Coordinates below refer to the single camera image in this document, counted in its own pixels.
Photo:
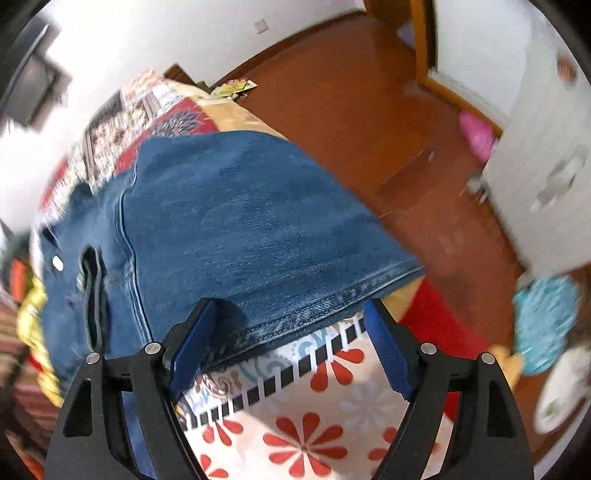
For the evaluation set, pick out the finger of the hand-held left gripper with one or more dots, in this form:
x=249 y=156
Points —
x=96 y=300

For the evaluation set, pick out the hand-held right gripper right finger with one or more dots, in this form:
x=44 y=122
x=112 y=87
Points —
x=388 y=350

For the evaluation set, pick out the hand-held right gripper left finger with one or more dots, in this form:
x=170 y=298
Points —
x=191 y=346

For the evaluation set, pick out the blue denim jeans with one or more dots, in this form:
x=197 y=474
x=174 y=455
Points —
x=240 y=221

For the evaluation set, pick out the yellow cartoon blanket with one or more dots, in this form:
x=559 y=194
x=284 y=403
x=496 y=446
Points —
x=34 y=318

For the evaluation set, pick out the patchwork printed bedsheet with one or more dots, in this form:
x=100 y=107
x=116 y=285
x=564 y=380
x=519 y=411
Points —
x=295 y=415

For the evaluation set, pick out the orange soft toy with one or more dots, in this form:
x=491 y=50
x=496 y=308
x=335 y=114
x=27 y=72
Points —
x=510 y=364

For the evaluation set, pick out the teal patterned bag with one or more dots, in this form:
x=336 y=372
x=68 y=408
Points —
x=545 y=323

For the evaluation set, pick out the white slipper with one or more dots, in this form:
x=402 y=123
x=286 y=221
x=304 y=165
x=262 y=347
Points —
x=563 y=392

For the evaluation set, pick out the yellow printed magazine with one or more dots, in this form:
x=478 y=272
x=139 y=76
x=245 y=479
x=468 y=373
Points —
x=233 y=86

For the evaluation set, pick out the black wall television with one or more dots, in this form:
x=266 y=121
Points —
x=32 y=78

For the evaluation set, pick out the wooden bed frame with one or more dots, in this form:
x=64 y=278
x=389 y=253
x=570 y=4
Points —
x=178 y=73

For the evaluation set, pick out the white wall switch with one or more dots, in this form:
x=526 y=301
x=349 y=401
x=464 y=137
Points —
x=262 y=25

